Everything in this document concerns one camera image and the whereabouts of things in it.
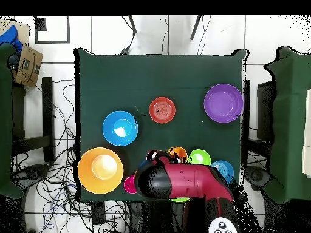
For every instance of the orange plastic bowl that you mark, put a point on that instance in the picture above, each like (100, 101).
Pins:
(162, 110)

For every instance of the small green ribbed bowl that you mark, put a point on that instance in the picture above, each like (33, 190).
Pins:
(199, 157)

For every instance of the dark green tablecloth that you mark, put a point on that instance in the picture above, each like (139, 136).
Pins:
(158, 72)

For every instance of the green cloth on side table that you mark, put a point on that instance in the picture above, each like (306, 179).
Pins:
(4, 121)
(289, 97)

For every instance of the pink plastic cup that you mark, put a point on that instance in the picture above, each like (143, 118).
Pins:
(128, 184)

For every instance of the purple plastic bowl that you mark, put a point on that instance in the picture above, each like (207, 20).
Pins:
(223, 103)

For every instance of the yellow plastic bowl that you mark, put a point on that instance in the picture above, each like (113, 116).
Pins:
(100, 170)

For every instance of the grey base with black knob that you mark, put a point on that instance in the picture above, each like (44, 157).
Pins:
(34, 173)

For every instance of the cardboard box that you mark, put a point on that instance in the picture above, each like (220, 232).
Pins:
(29, 65)

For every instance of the black square frame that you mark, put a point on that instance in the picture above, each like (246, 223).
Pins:
(52, 42)

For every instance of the large blue plastic bowl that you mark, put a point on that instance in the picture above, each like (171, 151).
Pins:
(120, 128)

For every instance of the small blue plastic bowl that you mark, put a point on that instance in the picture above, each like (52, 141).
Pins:
(224, 170)

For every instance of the orange plastic cup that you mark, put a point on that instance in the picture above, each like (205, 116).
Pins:
(181, 153)

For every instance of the large green plastic bowl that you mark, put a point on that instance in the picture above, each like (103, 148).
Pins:
(180, 199)

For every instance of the blue cloth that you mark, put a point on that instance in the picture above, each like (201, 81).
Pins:
(11, 36)

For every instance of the black power strip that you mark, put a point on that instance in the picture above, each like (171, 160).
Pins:
(98, 212)

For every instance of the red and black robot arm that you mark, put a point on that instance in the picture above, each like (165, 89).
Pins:
(192, 179)

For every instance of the black bench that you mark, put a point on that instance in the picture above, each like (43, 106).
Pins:
(47, 116)

